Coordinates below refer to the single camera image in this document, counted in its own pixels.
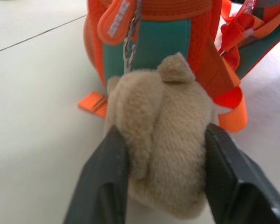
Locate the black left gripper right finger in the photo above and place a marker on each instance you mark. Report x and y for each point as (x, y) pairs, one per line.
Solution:
(238, 182)

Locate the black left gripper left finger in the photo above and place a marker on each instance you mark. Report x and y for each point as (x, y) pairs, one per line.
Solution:
(100, 177)

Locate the orange and teal backpack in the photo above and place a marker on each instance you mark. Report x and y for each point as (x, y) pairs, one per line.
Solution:
(163, 35)

